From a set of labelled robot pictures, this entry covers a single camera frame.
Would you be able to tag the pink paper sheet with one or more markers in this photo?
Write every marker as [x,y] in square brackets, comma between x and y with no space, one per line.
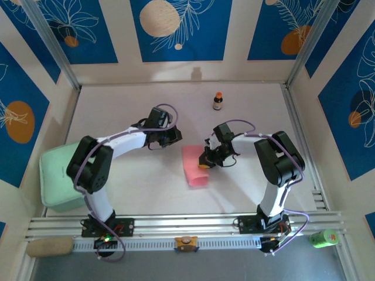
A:
[192,164]

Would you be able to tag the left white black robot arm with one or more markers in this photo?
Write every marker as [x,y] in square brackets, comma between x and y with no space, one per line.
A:
[90,167]

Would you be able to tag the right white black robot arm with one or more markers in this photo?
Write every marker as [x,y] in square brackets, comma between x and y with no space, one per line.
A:
[278,158]

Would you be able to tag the brown bottle orange cap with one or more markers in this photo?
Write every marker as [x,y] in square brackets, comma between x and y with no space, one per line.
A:
[218,102]

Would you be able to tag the yellow clamp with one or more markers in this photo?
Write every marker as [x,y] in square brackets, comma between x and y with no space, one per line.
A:
[186,243]

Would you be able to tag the mint green case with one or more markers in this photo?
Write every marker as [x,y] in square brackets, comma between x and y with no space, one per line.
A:
[55,175]

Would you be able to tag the green can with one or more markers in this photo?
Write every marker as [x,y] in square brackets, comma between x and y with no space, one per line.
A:
[323,238]

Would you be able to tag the beige foam block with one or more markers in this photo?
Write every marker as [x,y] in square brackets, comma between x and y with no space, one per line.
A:
[49,247]

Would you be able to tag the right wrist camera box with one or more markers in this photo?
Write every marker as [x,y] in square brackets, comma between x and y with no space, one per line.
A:
[211,143]

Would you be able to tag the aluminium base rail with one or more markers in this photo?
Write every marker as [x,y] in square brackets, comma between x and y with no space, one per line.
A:
[190,222]

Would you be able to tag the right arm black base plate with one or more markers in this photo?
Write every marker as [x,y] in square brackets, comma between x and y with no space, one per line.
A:
[247,224]

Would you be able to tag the aluminium side rail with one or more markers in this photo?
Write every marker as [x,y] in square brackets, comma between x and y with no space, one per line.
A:
[296,117]

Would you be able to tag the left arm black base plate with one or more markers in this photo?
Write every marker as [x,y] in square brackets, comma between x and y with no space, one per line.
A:
[126,226]

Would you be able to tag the aluminium corner post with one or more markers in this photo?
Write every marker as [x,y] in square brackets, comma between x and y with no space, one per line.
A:
[49,41]
[310,41]

